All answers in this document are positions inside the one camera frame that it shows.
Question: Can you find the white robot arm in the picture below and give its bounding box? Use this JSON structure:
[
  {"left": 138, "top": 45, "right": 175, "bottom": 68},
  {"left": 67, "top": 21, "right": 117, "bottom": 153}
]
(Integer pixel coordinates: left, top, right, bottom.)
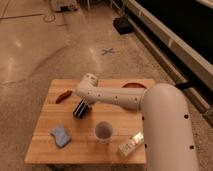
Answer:
[{"left": 76, "top": 73, "right": 199, "bottom": 171}]

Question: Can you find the clear plastic cup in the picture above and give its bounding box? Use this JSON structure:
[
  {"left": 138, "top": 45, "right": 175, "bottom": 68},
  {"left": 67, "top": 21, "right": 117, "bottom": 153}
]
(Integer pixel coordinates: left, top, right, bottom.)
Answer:
[{"left": 94, "top": 121, "right": 113, "bottom": 144}]

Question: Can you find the white device on floor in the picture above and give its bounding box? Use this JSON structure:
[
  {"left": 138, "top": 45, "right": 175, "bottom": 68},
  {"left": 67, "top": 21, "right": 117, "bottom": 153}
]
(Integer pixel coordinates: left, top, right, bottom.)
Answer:
[{"left": 50, "top": 0, "right": 78, "bottom": 12}]

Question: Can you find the wooden table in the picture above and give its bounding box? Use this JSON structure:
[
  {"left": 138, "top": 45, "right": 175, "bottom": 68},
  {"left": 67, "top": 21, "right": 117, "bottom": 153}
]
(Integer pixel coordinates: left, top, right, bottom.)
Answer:
[{"left": 25, "top": 79, "right": 146, "bottom": 165}]

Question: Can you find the red brown chili pepper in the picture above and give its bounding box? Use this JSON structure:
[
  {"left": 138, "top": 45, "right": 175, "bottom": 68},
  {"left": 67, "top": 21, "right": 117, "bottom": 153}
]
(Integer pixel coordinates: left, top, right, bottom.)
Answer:
[{"left": 55, "top": 90, "right": 72, "bottom": 104}]

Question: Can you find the black object on floor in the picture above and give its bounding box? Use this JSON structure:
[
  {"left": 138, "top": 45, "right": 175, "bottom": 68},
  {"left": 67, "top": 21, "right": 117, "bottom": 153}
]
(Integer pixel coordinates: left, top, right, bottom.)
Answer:
[{"left": 113, "top": 17, "right": 133, "bottom": 35}]

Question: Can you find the orange bowl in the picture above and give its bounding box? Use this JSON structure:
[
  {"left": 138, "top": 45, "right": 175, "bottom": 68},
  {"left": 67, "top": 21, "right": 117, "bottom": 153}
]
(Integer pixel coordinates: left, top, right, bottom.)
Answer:
[{"left": 122, "top": 82, "right": 146, "bottom": 89}]

